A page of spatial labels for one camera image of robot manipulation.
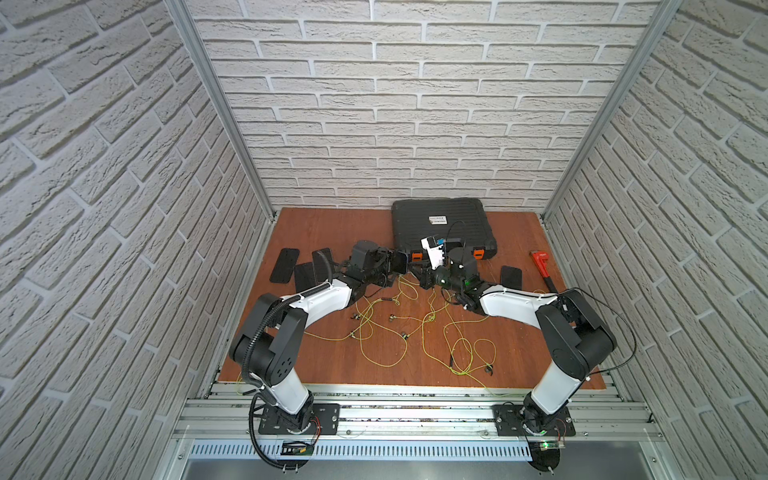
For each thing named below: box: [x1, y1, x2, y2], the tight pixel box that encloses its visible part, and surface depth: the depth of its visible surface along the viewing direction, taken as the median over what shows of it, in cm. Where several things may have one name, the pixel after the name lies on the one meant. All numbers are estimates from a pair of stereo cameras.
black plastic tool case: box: [391, 197, 497, 260], surface depth 112 cm
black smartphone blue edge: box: [501, 265, 522, 290], surface depth 105 cm
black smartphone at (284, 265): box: [269, 248, 300, 283], surface depth 106 cm
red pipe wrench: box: [530, 250, 558, 294], surface depth 106 cm
